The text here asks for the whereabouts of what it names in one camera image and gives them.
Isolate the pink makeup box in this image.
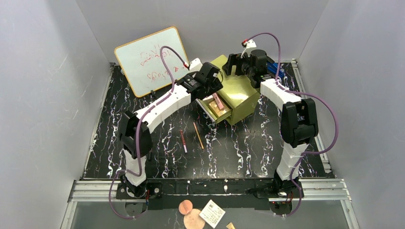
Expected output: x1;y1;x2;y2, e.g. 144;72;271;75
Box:
212;93;224;110

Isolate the green metal drawer box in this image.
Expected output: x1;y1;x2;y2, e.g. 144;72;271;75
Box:
196;55;260;125

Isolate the orange makeup box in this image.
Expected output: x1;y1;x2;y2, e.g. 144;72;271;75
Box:
208;100;232;117

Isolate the dark red makeup pencil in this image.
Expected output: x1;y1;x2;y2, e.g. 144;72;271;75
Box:
180;129;188;154

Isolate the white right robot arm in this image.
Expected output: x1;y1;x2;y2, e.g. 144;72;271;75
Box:
222;49;319;194

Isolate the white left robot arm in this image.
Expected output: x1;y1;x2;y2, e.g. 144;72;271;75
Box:
118;59;223;198

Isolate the thin tan makeup pencil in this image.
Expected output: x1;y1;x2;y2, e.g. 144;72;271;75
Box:
193;122;204;149

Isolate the blue object behind box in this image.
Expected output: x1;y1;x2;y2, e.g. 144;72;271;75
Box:
267;62;284;78

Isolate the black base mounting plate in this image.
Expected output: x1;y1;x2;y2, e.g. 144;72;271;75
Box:
113;178;304;210

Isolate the small pink round pad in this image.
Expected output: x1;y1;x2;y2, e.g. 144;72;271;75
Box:
178;199;193;215

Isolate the white printed paper card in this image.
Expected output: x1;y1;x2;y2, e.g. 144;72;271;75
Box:
199;199;225;229

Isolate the large pink round pad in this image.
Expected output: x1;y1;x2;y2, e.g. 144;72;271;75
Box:
183;208;205;229

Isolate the small tan wood piece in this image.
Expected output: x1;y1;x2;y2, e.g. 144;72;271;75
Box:
226;222;235;229

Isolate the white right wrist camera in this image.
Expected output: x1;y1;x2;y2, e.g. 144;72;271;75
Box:
241;39;257;58

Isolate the whiteboard with orange frame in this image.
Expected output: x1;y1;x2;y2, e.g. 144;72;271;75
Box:
114;27;188;97

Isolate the aluminium right side rail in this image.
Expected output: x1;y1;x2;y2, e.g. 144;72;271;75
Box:
291;59;332;175

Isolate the aluminium frame rail front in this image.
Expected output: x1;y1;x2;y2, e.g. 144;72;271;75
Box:
68;178;352;202

